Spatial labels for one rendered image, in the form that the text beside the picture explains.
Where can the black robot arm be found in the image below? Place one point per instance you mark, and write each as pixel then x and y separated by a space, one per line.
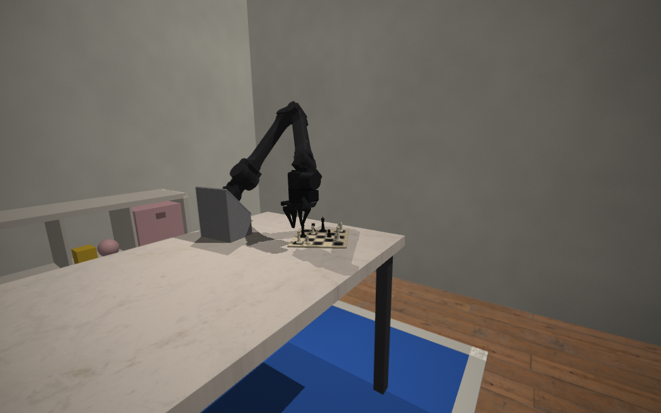
pixel 245 175

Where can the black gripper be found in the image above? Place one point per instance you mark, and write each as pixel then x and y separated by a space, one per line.
pixel 291 210

